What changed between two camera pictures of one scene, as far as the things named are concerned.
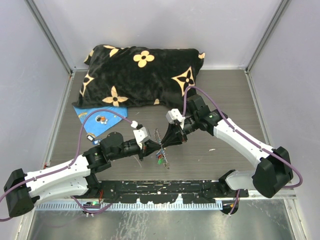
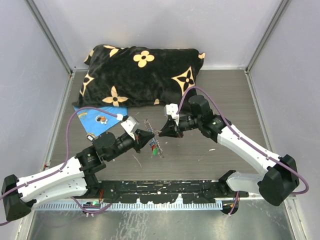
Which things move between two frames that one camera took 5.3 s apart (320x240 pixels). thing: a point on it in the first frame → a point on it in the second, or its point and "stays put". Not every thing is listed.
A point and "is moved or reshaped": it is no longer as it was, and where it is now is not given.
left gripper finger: x=149 y=147 → x=144 y=136
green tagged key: x=160 y=161 is moved or reshaped
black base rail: x=163 y=191 stays put
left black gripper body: x=140 y=154 → x=136 y=141
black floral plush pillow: x=134 y=76 stays put
